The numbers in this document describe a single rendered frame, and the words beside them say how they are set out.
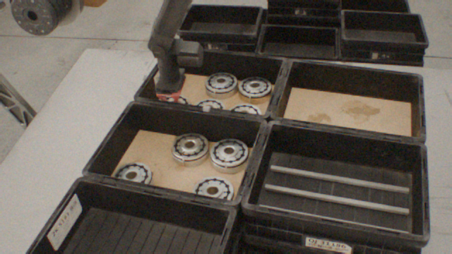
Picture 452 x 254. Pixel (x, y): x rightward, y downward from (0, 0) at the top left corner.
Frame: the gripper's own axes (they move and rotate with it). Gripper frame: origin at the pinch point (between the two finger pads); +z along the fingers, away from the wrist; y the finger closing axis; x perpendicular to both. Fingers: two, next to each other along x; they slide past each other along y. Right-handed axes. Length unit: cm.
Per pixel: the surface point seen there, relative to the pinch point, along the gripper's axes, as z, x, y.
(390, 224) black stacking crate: 3, -61, -34
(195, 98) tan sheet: 4.2, -4.5, 7.6
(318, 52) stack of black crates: 50, -45, 109
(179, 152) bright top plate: 0.8, -6.4, -19.4
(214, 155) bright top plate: 0.5, -16.1, -19.7
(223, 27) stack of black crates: 40, 7, 112
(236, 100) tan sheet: 4.0, -17.6, 7.9
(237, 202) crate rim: -6.8, -25.7, -40.0
